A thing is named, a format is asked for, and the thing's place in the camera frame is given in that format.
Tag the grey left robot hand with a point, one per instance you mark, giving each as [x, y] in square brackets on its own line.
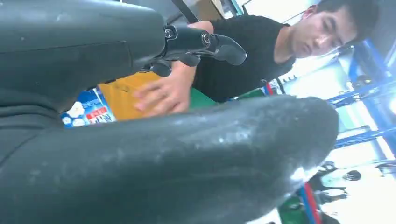
[185, 160]

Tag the orange drink bottle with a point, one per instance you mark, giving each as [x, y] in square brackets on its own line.
[120, 99]

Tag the green table mat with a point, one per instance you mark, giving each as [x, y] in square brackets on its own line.
[201, 99]

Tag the person's hand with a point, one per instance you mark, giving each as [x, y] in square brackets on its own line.
[164, 95]

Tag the person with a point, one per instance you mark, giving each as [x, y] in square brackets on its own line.
[247, 55]

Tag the cardboard box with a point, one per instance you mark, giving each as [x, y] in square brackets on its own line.
[210, 9]

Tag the blue metal frame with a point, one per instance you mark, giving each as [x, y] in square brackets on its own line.
[368, 89]

